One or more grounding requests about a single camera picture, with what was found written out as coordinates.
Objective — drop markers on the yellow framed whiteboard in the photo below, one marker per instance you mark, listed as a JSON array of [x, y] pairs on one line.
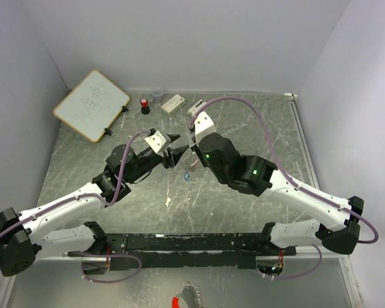
[[92, 106]]

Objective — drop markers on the paper clip jar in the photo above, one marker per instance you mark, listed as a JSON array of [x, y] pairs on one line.
[[158, 94]]

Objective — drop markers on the red black stamp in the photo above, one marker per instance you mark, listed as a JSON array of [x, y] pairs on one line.
[[145, 109]]

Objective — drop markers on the green white staple box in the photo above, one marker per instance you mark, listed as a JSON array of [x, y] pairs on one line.
[[173, 104]]

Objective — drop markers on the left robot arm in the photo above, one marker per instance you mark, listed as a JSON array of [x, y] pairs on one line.
[[31, 235]]

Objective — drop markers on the red white tool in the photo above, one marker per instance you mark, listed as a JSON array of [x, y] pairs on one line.
[[190, 294]]

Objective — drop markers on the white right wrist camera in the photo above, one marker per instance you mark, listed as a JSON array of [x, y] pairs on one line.
[[203, 126]]

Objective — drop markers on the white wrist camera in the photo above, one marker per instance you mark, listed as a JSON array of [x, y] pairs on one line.
[[203, 126], [158, 142]]

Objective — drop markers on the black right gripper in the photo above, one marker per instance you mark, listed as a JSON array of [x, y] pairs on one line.
[[195, 147]]

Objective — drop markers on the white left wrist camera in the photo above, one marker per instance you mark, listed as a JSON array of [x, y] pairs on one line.
[[158, 142]]

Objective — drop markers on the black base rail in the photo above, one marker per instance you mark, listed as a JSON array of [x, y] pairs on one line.
[[129, 251]]

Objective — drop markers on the white stapler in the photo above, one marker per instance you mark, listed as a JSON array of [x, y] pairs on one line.
[[193, 110]]

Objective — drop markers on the silver keyring with clips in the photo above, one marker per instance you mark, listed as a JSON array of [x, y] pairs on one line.
[[191, 161]]

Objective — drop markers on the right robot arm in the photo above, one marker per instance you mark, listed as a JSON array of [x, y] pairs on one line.
[[334, 222]]

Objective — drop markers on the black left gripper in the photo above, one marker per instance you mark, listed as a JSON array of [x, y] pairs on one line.
[[174, 156]]

